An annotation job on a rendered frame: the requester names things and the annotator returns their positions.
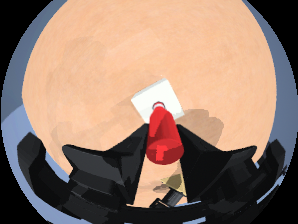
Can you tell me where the red marker cap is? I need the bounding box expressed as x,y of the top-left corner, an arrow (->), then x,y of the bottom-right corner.
146,109 -> 185,165

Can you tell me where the red marker with white band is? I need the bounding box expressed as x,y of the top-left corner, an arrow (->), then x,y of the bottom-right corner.
153,103 -> 165,112

